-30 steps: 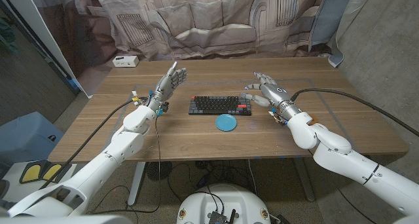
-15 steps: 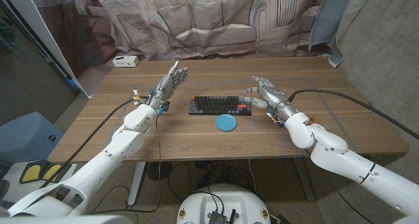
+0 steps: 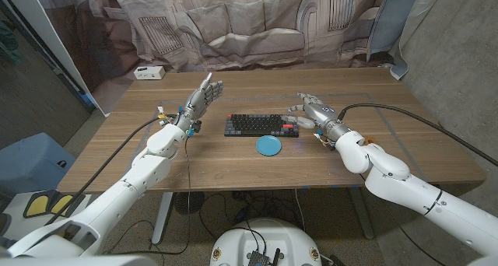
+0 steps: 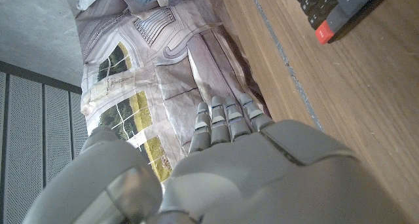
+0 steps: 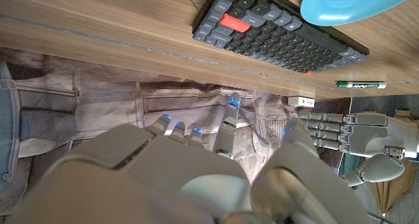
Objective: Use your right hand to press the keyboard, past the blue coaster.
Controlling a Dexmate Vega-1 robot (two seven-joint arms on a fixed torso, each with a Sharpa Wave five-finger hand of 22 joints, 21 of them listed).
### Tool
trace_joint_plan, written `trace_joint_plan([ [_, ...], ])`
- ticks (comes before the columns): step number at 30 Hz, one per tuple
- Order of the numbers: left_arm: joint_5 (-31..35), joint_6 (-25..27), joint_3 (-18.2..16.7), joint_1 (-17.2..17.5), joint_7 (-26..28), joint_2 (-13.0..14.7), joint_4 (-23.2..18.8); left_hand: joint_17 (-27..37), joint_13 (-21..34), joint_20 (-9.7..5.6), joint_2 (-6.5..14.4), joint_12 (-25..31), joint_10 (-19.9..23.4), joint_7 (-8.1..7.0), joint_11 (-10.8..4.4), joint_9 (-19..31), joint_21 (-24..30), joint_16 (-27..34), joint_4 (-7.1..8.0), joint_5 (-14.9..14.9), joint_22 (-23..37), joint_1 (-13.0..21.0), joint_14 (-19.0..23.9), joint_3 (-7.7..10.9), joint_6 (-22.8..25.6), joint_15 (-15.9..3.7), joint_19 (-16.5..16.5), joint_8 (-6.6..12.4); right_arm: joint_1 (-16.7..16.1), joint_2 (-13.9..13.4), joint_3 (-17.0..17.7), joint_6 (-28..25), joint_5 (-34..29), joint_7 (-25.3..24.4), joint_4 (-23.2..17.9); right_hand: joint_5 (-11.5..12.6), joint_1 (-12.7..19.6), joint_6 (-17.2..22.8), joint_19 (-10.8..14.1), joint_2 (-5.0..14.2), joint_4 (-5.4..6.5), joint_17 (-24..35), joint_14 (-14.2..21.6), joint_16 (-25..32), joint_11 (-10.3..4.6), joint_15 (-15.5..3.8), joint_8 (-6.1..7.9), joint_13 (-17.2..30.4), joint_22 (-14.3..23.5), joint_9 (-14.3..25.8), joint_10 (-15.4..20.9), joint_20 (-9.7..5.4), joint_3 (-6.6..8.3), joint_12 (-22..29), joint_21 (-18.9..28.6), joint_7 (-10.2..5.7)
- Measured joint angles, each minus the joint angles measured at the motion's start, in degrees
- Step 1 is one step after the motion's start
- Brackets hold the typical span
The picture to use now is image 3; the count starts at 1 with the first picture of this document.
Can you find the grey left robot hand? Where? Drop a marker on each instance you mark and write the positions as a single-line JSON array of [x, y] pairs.
[[194, 106]]

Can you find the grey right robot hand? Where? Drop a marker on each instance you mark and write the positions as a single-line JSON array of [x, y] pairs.
[[323, 116]]

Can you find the black mechanical keyboard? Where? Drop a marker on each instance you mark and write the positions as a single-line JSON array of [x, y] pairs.
[[257, 125]]

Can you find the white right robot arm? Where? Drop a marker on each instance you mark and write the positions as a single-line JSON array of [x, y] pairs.
[[389, 176]]

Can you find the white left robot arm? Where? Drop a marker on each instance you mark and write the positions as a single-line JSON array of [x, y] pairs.
[[116, 196]]

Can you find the blue round coaster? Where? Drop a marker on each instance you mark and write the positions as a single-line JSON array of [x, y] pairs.
[[268, 145]]

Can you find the brown wooden block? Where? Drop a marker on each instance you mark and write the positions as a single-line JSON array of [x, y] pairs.
[[370, 141]]

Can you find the white power box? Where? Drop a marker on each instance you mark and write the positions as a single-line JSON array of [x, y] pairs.
[[149, 72]]

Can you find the black round floor fan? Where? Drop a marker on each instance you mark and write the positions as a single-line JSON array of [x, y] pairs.
[[183, 202]]

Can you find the printed sofa backdrop cloth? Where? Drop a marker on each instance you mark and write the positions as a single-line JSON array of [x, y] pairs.
[[249, 25]]

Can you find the grey table leg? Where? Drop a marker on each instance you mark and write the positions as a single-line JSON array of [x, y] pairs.
[[362, 215]]

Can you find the white table leg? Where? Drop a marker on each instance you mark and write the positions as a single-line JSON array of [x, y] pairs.
[[161, 219]]

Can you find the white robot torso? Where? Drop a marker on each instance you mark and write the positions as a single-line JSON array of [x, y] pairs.
[[272, 235]]

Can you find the white cloth sheet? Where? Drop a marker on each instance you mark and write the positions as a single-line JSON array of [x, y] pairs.
[[424, 9]]

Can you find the black electronics box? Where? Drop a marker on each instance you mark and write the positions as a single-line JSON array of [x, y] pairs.
[[257, 259]]

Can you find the yellow black foot pedal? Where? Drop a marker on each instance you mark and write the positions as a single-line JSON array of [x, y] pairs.
[[62, 205], [37, 205]]

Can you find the white partition panel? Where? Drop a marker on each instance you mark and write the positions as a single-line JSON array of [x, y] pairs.
[[46, 25]]

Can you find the blue plastic bin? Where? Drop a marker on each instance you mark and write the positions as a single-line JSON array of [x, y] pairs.
[[31, 161]]

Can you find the white pedal base plate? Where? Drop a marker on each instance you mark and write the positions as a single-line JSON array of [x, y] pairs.
[[19, 224]]

